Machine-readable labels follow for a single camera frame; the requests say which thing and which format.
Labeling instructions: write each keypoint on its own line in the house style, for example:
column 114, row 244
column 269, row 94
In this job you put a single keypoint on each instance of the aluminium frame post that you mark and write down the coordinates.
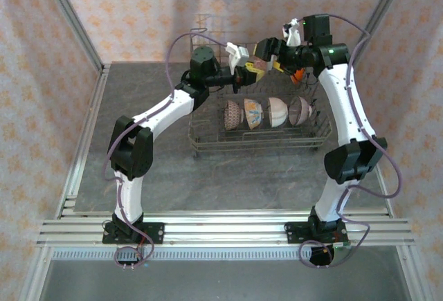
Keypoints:
column 377, row 17
column 69, row 17

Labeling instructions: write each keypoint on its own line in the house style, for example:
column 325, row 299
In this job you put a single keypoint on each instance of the plain cream bowl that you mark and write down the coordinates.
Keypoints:
column 278, row 112

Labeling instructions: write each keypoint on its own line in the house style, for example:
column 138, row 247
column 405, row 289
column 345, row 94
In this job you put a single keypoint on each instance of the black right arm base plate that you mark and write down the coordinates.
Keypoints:
column 294, row 233

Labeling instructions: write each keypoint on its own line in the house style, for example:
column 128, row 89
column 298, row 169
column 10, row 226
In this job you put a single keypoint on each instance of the brown white patterned bowl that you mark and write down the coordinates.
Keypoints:
column 233, row 116

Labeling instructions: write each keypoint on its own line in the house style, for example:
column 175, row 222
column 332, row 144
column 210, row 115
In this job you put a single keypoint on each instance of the blue orange patterned bowl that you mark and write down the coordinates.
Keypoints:
column 253, row 114

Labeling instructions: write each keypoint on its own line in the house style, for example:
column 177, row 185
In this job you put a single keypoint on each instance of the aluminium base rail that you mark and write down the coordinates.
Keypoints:
column 221, row 232

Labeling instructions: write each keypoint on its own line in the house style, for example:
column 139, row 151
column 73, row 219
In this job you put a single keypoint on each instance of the clear pink glass bowl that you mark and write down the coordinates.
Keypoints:
column 299, row 110

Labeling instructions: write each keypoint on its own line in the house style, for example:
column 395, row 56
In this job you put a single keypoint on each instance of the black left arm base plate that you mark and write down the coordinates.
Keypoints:
column 155, row 233

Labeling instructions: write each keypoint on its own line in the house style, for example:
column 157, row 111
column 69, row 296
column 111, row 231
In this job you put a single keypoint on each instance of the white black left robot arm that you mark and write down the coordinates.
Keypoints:
column 162, row 110

